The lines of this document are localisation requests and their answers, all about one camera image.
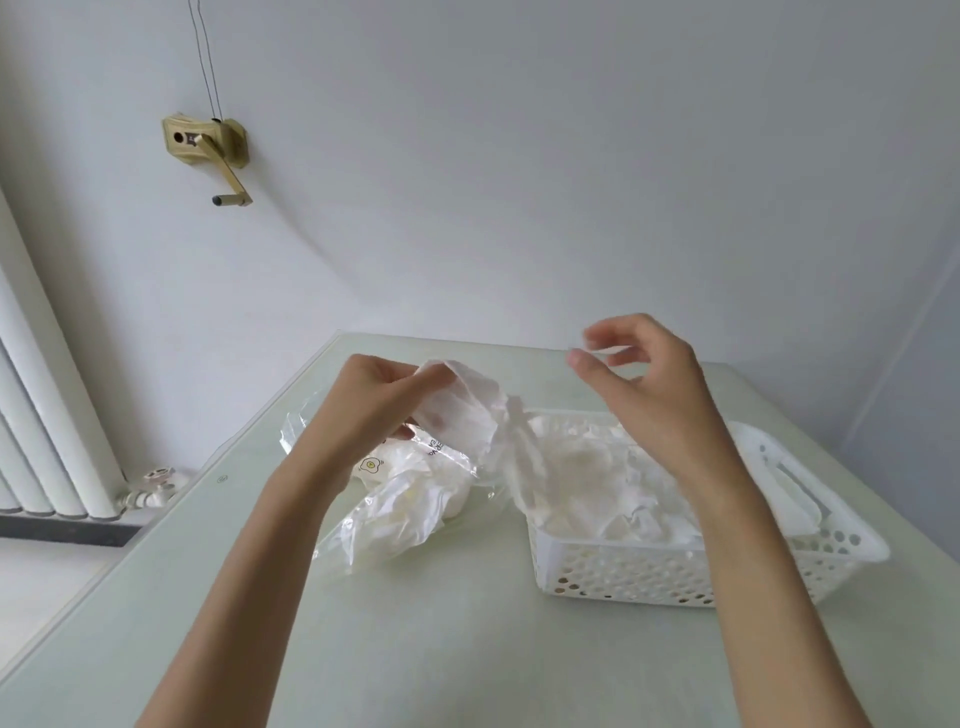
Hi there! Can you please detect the person's right hand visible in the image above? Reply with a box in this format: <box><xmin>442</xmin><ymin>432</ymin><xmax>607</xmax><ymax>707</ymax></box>
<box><xmin>566</xmin><ymin>313</ymin><xmax>753</xmax><ymax>505</ymax></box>

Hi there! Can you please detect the person's left hand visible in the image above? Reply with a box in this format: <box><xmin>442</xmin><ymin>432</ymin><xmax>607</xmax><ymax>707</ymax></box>
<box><xmin>284</xmin><ymin>354</ymin><xmax>457</xmax><ymax>498</ymax></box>

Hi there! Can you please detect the clear bear-print plastic bag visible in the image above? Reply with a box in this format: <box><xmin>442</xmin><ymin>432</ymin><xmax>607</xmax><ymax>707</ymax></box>
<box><xmin>278</xmin><ymin>389</ymin><xmax>519</xmax><ymax>575</ymax></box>

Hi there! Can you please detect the stack of white gloves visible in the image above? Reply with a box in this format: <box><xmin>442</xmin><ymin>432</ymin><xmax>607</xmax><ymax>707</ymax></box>
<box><xmin>524</xmin><ymin>416</ymin><xmax>823</xmax><ymax>545</ymax></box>

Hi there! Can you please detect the white cotton glove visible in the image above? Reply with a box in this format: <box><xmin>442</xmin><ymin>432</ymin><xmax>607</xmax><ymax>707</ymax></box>
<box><xmin>408</xmin><ymin>358</ymin><xmax>549</xmax><ymax>519</ymax></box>

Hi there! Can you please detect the white perforated plastic basket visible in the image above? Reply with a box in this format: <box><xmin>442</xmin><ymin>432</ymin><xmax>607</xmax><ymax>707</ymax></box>
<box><xmin>521</xmin><ymin>408</ymin><xmax>892</xmax><ymax>609</ymax></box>

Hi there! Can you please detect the person's left forearm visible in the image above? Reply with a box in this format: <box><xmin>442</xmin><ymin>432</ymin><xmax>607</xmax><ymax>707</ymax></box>
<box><xmin>134</xmin><ymin>464</ymin><xmax>346</xmax><ymax>728</ymax></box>

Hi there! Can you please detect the person's right forearm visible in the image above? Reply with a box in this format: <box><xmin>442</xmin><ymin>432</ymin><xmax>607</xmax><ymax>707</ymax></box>
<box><xmin>689</xmin><ymin>464</ymin><xmax>875</xmax><ymax>728</ymax></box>

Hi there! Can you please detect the white radiator valve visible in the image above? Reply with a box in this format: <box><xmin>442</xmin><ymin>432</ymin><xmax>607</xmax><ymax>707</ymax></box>
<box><xmin>119</xmin><ymin>464</ymin><xmax>181</xmax><ymax>511</ymax></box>

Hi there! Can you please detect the white column radiator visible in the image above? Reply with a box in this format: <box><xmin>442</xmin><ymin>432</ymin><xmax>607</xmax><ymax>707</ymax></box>
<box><xmin>0</xmin><ymin>187</ymin><xmax>129</xmax><ymax>520</ymax></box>

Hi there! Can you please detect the brass wall crank winch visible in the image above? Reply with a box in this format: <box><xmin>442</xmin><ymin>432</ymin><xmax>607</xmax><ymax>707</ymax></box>
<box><xmin>161</xmin><ymin>112</ymin><xmax>254</xmax><ymax>209</ymax></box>

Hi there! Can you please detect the thin steel winch cable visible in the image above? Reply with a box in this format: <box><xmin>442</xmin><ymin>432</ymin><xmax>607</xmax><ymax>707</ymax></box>
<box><xmin>187</xmin><ymin>0</ymin><xmax>223</xmax><ymax>123</ymax></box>

